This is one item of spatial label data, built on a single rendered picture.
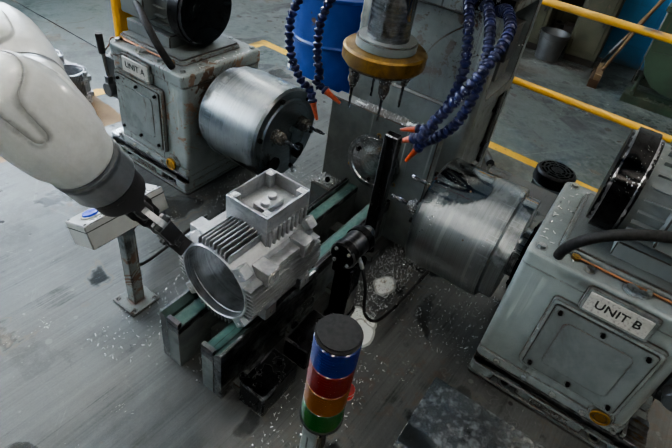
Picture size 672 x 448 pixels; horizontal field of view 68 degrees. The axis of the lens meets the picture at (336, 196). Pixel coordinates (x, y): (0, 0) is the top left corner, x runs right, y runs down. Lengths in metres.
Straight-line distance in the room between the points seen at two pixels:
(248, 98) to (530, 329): 0.79
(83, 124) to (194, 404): 0.61
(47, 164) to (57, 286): 0.69
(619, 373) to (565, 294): 0.16
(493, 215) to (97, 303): 0.85
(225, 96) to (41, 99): 0.73
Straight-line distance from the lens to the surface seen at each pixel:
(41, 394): 1.12
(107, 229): 1.01
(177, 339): 1.03
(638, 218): 0.94
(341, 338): 0.62
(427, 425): 0.94
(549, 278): 0.96
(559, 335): 1.01
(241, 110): 1.23
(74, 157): 0.62
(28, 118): 0.59
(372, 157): 1.28
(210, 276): 1.02
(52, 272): 1.32
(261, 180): 0.98
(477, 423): 0.97
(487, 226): 0.99
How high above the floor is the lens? 1.71
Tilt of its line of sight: 37 degrees down
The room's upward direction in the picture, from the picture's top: 10 degrees clockwise
